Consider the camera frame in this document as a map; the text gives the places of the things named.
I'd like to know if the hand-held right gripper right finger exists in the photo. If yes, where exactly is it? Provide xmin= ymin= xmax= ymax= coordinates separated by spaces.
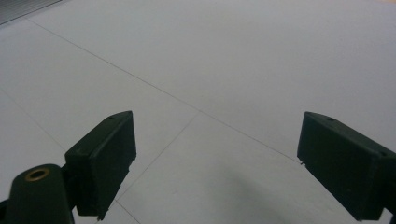
xmin=296 ymin=111 xmax=396 ymax=222

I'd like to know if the aluminium floor rail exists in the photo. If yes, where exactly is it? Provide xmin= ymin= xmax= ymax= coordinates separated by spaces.
xmin=0 ymin=0 xmax=62 ymax=26

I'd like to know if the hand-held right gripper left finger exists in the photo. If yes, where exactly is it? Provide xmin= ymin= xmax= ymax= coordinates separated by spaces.
xmin=64 ymin=110 xmax=137 ymax=220

